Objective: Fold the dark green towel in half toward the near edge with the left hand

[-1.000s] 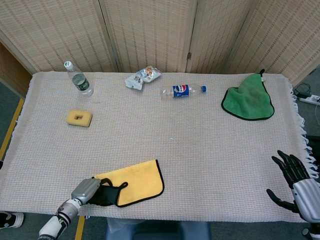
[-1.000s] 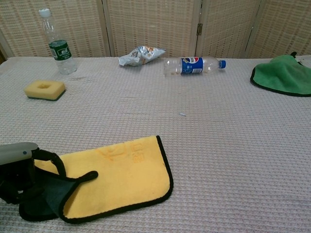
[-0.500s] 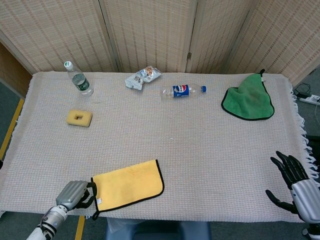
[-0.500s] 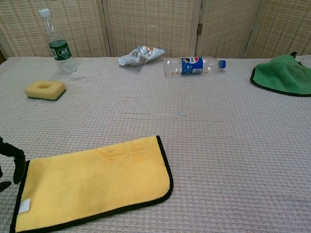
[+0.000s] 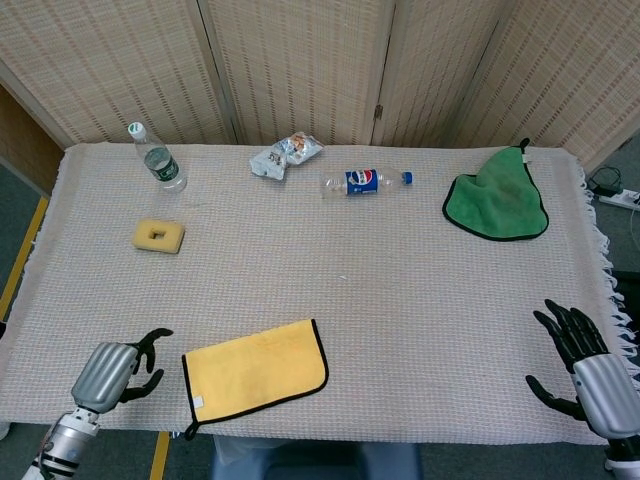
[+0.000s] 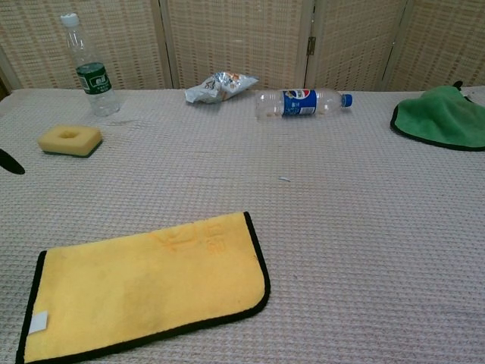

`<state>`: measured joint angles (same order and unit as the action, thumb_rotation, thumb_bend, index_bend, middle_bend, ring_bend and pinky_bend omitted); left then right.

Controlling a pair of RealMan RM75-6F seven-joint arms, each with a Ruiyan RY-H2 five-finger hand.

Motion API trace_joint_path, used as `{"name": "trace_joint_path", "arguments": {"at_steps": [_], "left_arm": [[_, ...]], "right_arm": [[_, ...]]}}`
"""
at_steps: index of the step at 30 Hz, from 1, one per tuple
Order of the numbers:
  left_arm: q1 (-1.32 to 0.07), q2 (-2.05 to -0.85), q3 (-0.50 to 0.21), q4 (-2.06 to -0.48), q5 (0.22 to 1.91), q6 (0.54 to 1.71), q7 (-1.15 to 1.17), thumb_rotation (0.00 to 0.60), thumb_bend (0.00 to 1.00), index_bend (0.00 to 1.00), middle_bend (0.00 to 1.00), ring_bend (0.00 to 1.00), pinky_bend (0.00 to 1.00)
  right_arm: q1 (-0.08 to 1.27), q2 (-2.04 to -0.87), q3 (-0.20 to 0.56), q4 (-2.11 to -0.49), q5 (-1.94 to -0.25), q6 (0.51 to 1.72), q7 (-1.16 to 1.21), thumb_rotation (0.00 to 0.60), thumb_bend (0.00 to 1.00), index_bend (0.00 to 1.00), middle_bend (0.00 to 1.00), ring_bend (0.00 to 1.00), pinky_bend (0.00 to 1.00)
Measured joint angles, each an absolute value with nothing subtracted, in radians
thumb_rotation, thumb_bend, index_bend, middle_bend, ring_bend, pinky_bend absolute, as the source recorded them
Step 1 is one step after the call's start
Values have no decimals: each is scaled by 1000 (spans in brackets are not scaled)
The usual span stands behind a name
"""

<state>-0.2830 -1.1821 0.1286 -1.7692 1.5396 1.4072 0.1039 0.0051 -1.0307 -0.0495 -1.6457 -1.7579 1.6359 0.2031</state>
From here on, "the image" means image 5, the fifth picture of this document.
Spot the white power strip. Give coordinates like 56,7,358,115
597,188,640,210

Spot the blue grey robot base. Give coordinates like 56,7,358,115
209,434,424,480

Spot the brown wooden cabinet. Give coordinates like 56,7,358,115
0,84,65,196

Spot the beige woven tablecloth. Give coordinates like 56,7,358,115
0,142,640,447

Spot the green cloth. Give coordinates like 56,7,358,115
441,137,550,243

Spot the woven folding screen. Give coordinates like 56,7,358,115
0,0,640,174

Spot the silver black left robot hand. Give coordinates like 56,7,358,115
70,327,175,415

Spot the clear bottle with green label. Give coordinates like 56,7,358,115
127,121,189,195

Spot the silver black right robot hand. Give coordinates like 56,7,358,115
524,298,640,441

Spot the clear bottle with blue label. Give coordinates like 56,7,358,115
320,168,415,200

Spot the yellow cloth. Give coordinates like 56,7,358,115
180,318,330,442

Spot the yellow sponge with hole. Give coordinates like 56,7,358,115
130,218,187,256

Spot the crumpled silver snack bag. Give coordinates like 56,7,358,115
249,131,325,183

